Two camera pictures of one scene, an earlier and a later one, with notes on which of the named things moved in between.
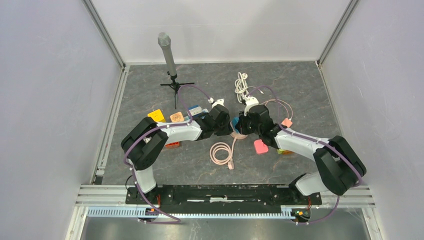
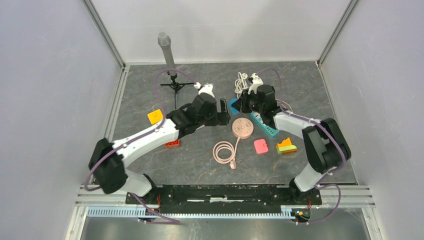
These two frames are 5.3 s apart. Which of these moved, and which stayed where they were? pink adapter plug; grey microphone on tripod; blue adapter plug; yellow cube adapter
Moved: blue adapter plug
Stayed: yellow cube adapter; pink adapter plug; grey microphone on tripod
